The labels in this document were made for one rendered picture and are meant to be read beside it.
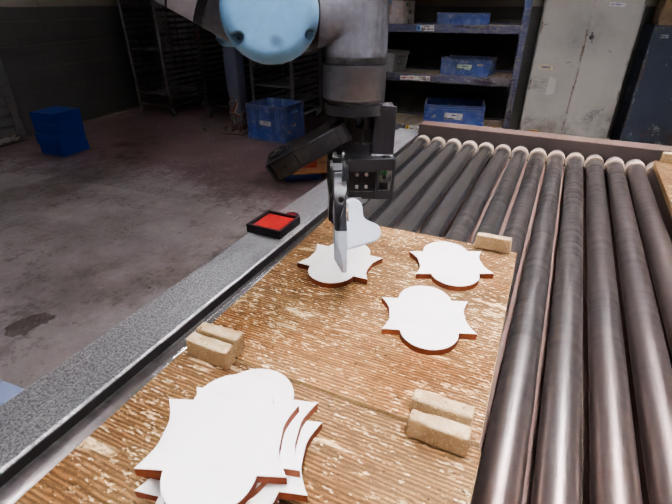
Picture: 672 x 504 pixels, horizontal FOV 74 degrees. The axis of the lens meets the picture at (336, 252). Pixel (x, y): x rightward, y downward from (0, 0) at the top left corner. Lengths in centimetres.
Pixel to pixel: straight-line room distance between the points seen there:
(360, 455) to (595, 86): 478
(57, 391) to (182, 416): 23
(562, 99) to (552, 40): 55
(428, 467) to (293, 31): 39
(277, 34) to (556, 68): 469
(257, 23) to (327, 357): 36
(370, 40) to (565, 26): 448
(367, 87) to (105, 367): 46
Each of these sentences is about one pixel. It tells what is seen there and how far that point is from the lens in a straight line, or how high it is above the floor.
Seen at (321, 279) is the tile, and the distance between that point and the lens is 66.
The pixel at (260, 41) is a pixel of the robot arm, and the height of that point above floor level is 128.
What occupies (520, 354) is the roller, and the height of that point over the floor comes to 92.
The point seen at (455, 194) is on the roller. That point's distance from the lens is 106.
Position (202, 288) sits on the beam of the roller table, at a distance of 73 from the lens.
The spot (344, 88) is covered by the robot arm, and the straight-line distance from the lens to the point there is 54.
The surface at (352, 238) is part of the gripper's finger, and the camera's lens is 56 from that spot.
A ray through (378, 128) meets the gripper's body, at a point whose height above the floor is 117.
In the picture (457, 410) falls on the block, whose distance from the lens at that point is 47.
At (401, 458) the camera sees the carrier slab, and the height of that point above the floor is 94.
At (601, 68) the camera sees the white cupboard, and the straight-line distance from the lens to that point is 504.
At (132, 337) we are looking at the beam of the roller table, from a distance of 66.
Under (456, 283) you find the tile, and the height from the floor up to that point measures 95.
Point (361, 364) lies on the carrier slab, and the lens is 54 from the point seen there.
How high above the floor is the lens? 131
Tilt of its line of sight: 29 degrees down
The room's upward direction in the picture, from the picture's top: straight up
